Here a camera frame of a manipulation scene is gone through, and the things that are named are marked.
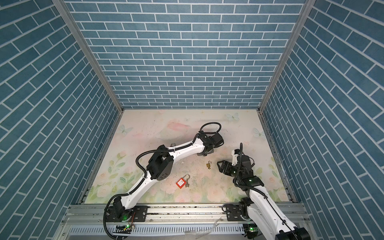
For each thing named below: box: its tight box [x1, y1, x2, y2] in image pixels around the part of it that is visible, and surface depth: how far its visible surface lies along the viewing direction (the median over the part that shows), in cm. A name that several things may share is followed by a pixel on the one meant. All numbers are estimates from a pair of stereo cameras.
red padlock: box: [176, 174, 190, 189], surface depth 84 cm
